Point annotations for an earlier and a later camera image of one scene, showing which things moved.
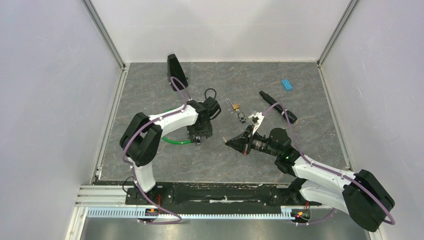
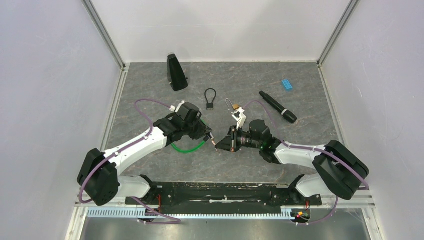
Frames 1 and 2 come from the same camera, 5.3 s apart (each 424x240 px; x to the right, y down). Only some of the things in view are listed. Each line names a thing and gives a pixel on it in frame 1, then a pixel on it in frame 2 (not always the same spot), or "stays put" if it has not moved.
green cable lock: [177, 142] → [205, 139]
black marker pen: [279, 108] stays put
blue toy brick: [287, 85] stays put
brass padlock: [235, 106] stays put
